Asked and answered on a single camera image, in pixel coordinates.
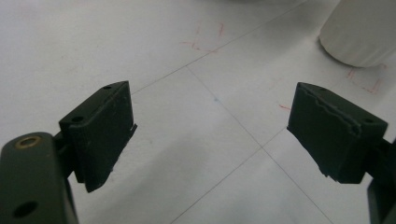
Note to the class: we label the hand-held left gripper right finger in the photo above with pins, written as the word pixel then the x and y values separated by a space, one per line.
pixel 330 143

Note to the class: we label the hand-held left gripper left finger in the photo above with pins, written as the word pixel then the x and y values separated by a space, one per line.
pixel 99 137

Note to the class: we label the white cup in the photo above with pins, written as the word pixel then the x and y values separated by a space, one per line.
pixel 361 31

